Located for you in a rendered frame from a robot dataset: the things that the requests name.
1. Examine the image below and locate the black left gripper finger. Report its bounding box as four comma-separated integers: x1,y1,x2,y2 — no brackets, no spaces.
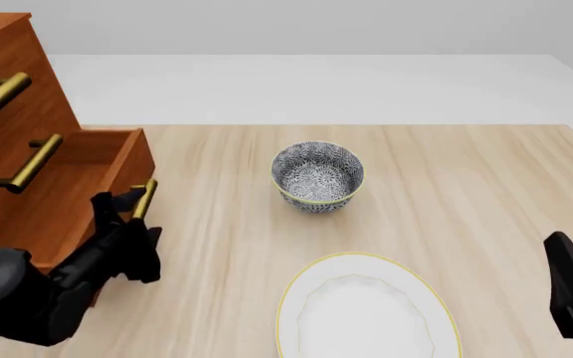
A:
112,186,148,215
90,191,121,227

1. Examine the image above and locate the blue white patterned bowl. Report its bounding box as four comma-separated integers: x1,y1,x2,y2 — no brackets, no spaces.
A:
270,139,368,216

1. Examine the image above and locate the medium brass drawer handle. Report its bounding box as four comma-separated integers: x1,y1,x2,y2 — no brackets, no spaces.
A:
0,132,65,195

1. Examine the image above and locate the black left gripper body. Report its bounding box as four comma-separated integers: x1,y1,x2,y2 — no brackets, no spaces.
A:
86,218,163,285

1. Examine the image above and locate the wooden cabinet with drawers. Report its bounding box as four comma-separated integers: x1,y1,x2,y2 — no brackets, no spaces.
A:
0,12,157,322

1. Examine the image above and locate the white plate with yellow rim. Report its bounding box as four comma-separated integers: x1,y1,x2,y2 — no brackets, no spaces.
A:
275,251,465,358

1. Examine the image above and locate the short brass drawer handle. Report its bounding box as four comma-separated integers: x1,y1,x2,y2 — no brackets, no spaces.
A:
128,178,159,222

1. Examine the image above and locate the wooden drawer, longest brass handle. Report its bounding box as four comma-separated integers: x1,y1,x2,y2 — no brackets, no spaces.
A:
0,21,82,131

